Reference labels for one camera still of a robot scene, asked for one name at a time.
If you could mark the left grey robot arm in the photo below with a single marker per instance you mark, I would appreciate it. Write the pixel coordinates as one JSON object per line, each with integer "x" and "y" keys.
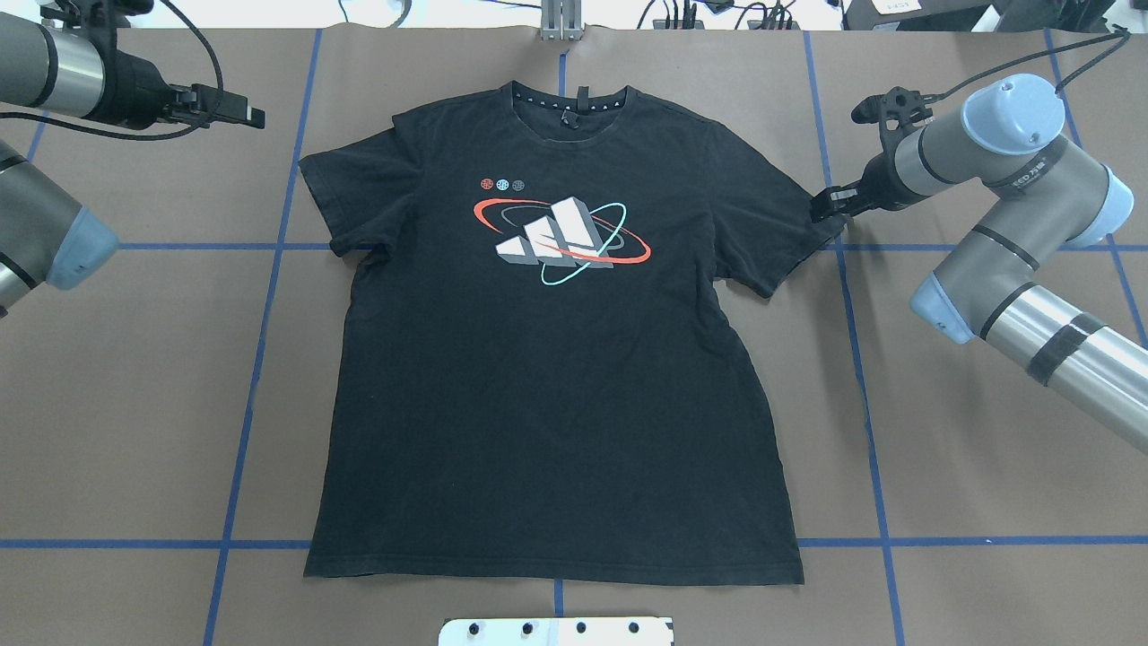
{"x": 67, "y": 70}

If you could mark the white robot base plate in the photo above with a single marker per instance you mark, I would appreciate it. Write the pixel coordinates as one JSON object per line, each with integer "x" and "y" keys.
{"x": 593, "y": 630}

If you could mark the black printed t-shirt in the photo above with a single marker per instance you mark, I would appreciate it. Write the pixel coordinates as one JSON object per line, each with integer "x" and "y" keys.
{"x": 537, "y": 378}

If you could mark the black usb hub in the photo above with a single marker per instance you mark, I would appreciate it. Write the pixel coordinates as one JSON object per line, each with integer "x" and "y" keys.
{"x": 755, "y": 16}

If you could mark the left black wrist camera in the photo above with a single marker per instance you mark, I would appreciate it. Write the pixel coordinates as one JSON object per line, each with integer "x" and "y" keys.
{"x": 93, "y": 15}

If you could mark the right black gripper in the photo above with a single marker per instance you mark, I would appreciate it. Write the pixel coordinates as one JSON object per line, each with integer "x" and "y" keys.
{"x": 878, "y": 184}

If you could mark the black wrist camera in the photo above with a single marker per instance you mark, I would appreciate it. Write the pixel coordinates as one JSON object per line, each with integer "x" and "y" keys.
{"x": 906, "y": 108}
{"x": 93, "y": 15}

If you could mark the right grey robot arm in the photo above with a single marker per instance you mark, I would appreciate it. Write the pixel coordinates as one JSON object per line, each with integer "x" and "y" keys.
{"x": 1050, "y": 195}

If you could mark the blue tape line lengthwise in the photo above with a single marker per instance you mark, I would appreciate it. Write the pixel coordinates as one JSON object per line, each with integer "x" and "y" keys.
{"x": 838, "y": 248}

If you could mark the blue centre tape line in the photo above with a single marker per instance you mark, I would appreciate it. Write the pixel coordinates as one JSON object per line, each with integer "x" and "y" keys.
{"x": 561, "y": 79}

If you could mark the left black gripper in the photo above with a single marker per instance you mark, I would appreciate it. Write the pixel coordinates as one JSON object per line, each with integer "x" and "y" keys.
{"x": 134, "y": 87}

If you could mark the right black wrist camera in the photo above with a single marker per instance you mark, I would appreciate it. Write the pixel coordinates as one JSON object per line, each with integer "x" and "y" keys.
{"x": 906, "y": 108}

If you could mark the aluminium profile post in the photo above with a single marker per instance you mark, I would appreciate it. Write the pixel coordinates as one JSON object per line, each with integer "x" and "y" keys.
{"x": 561, "y": 20}

